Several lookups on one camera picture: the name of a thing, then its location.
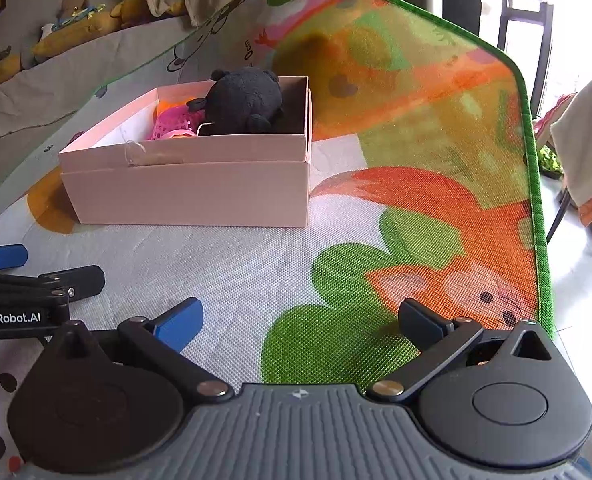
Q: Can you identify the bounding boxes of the grey covered sofa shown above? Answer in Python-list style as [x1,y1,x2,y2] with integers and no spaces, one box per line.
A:
[0,12,201,221]

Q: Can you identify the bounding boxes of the green potted plant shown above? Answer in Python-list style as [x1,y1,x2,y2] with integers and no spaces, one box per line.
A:
[538,145,564,178]

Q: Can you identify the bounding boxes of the dark metal chair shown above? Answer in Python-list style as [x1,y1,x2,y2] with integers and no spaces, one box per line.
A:
[546,65,592,261]

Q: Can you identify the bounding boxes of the pink plastic basket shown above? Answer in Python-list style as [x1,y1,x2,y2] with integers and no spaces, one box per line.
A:
[148,105,207,141]

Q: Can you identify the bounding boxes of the white orange cloth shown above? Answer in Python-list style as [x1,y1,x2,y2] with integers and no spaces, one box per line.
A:
[550,65,592,227]

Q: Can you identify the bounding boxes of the pink cardboard box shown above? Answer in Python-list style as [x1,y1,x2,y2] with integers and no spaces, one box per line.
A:
[58,76,313,228]

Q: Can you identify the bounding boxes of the black window frame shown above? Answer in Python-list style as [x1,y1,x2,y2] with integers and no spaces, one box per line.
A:
[481,0,592,126]

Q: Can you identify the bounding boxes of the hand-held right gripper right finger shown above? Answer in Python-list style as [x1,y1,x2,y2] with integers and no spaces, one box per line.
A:
[366,298,569,403]

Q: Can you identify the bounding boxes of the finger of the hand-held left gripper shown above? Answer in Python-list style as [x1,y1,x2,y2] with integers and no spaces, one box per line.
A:
[0,244,29,273]
[0,265,106,342]

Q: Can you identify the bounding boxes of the colourful cartoon play mat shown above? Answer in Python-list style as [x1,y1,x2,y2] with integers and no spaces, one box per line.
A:
[0,0,554,476]

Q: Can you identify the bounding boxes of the black plush toy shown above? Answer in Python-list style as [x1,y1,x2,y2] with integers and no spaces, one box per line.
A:
[186,66,285,136]

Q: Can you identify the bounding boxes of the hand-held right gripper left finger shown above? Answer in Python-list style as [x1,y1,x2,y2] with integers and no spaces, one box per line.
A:
[50,297,233,403]

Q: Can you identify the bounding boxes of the brown bear plush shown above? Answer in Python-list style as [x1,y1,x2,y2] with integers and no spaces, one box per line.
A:
[56,0,90,23]

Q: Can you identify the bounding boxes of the long yellow plush pillow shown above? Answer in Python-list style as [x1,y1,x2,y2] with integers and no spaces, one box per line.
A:
[30,7,121,58]

